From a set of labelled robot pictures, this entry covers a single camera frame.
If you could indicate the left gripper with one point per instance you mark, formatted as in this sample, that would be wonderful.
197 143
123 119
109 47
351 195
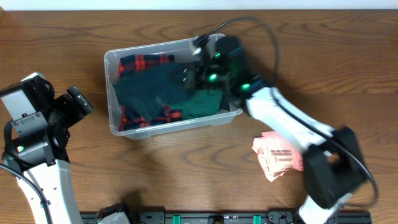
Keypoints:
73 114

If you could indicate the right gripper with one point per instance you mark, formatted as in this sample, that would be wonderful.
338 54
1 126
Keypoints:
193 77

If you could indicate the dark green garment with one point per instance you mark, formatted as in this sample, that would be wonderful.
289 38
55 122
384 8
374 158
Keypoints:
201 103

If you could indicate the dark navy garment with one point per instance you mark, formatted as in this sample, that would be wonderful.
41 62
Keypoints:
147 92

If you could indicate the clear plastic storage bin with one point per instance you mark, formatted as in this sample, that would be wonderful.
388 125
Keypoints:
181 50

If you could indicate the red plaid flannel shirt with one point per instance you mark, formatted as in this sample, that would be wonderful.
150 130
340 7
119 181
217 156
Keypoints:
135 63

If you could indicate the pink printed t-shirt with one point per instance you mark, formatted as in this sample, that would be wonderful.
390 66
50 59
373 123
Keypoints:
276 155

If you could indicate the black garment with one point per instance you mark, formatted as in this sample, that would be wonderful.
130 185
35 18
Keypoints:
225 102

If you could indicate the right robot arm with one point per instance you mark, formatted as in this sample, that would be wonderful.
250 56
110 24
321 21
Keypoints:
333 164

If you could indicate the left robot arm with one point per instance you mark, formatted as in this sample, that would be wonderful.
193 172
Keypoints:
35 150

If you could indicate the black mounting rail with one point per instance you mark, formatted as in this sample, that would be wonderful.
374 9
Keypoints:
273 217

